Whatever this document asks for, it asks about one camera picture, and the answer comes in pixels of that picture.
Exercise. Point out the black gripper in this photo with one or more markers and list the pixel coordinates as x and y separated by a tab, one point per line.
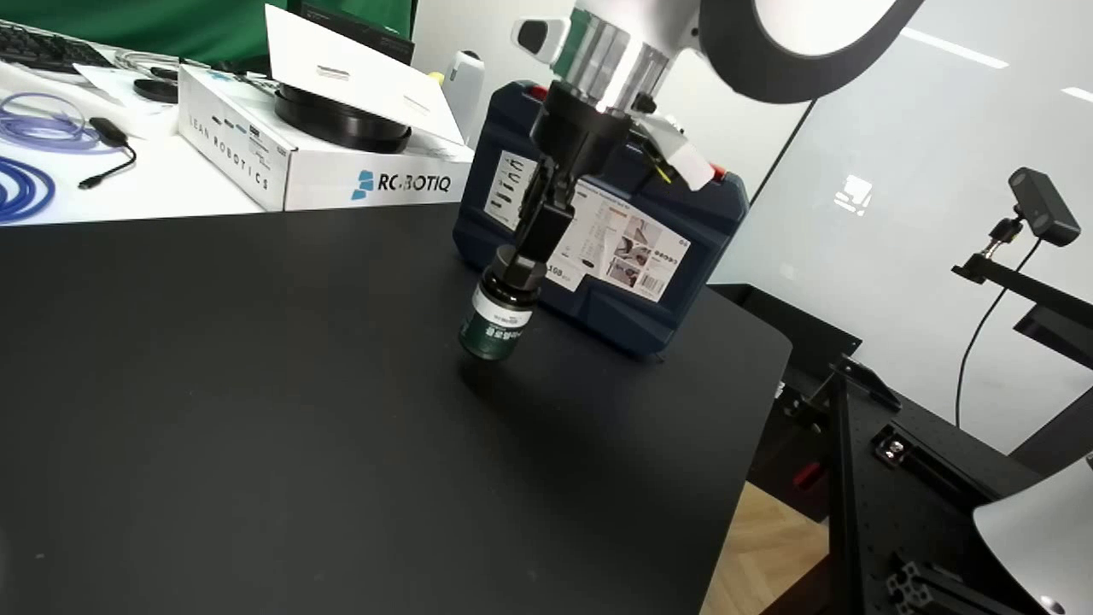
579	127

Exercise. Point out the green bottle with brown cap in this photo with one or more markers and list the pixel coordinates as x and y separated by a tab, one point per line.
496	324

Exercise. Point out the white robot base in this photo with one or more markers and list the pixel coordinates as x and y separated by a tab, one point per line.
1042	534

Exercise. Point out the white plastic cylinder bottle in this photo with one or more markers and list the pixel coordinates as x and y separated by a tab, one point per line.
467	96

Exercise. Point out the dark blue tool case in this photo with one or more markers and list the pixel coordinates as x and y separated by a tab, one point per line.
685	242

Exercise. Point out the black round disc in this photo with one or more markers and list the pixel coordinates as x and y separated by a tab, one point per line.
343	124

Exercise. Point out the white cardboard lid sheet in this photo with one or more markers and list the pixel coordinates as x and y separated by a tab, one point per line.
343	70

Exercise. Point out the white Robotiq cardboard box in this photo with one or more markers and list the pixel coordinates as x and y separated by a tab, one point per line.
242	155

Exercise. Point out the black computer mouse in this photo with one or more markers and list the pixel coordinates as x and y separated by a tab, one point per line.
155	87

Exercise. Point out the green cloth backdrop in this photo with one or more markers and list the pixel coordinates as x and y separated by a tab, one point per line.
174	22

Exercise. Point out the black keyboard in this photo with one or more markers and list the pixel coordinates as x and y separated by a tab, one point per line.
46	50

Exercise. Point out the black metal frame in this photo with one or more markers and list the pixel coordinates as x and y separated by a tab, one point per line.
900	480

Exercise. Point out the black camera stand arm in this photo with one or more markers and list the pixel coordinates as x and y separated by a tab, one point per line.
1026	292

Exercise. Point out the black camera on stand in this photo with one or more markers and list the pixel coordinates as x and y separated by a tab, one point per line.
1042	207

